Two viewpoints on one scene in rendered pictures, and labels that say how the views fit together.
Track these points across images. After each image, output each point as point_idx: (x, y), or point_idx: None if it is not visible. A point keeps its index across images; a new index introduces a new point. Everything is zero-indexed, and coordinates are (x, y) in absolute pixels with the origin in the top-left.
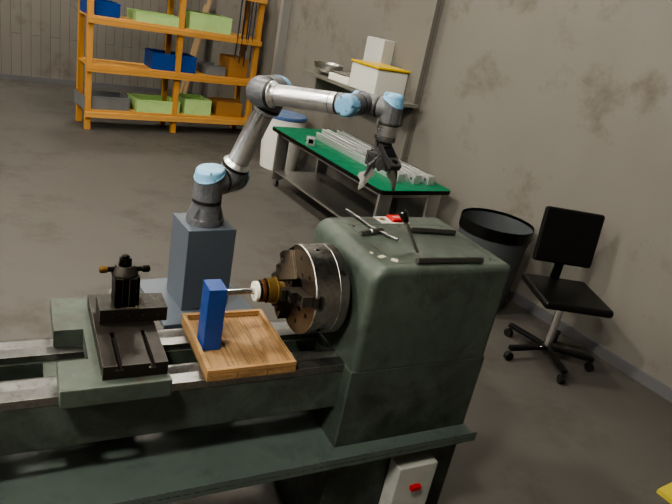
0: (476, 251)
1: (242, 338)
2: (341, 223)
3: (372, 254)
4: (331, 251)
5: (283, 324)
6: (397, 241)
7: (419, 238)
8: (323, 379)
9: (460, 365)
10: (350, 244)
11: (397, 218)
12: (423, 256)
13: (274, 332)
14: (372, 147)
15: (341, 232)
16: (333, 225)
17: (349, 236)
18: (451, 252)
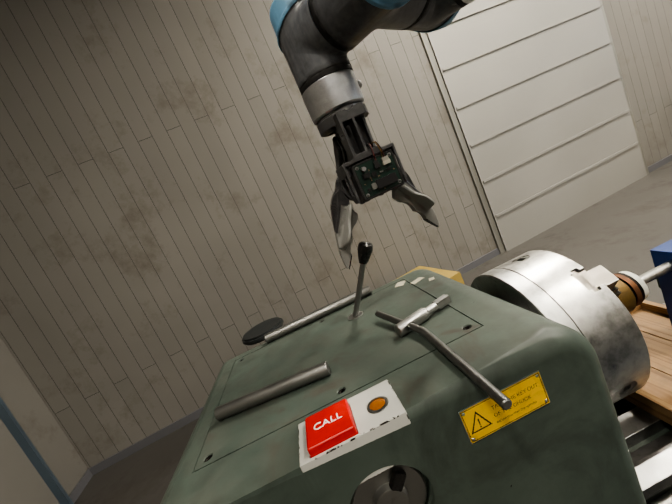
0: (241, 371)
1: (666, 364)
2: (499, 320)
3: (430, 277)
4: (498, 268)
5: (645, 452)
6: (376, 325)
7: (323, 359)
8: None
9: None
10: (468, 286)
11: (329, 412)
12: (351, 311)
13: None
14: (375, 141)
15: (491, 298)
16: (519, 310)
17: (471, 293)
18: (293, 345)
